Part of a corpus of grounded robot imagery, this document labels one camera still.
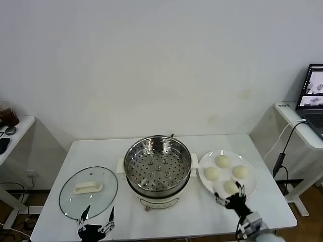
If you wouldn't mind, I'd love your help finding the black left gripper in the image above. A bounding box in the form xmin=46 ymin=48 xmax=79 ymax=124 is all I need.
xmin=75 ymin=204 xmax=116 ymax=242

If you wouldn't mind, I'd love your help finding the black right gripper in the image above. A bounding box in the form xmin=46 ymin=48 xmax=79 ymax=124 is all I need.
xmin=212 ymin=179 xmax=252 ymax=216

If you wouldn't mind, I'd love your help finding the white steamed baozi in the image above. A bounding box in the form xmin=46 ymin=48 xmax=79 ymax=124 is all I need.
xmin=223 ymin=179 xmax=240 ymax=195
xmin=214 ymin=155 xmax=231 ymax=169
xmin=232 ymin=165 xmax=250 ymax=179
xmin=203 ymin=166 xmax=221 ymax=182

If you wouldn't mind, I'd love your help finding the glass lid with cream handle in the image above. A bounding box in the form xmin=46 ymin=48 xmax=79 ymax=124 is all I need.
xmin=59 ymin=165 xmax=119 ymax=220

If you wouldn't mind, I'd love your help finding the perforated steel steamer basket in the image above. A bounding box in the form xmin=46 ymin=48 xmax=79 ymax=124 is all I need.
xmin=116 ymin=135 xmax=200 ymax=197

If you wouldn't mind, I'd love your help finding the white round plate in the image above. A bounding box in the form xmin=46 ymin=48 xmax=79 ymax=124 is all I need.
xmin=198 ymin=150 xmax=258 ymax=200

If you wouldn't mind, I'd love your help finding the cream electric cooking pot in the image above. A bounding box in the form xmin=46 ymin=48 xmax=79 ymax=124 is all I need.
xmin=118 ymin=166 xmax=198 ymax=212

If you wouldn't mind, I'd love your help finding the white side table with label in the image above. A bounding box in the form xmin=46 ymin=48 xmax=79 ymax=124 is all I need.
xmin=274 ymin=101 xmax=323 ymax=217

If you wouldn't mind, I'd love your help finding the grey open laptop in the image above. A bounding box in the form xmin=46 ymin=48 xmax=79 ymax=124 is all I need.
xmin=295 ymin=63 xmax=323 ymax=141

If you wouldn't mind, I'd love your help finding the white side table with cup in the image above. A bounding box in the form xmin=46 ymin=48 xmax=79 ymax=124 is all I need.
xmin=0 ymin=115 xmax=36 ymax=229

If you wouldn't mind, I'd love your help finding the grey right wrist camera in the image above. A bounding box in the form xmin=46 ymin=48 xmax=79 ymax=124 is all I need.
xmin=242 ymin=211 xmax=265 ymax=234

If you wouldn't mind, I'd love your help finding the black cable with adapter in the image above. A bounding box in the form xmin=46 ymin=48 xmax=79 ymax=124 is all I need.
xmin=273 ymin=120 xmax=307 ymax=197

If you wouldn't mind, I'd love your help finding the white laptop cable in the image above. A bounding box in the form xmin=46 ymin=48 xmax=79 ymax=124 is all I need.
xmin=264 ymin=118 xmax=307 ymax=160

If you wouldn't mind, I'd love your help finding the white floor cable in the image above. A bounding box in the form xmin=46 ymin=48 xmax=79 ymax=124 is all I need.
xmin=0 ymin=225 xmax=32 ymax=237

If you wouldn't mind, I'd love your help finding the black floor cable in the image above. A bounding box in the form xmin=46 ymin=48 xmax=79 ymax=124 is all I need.
xmin=0 ymin=181 xmax=52 ymax=230

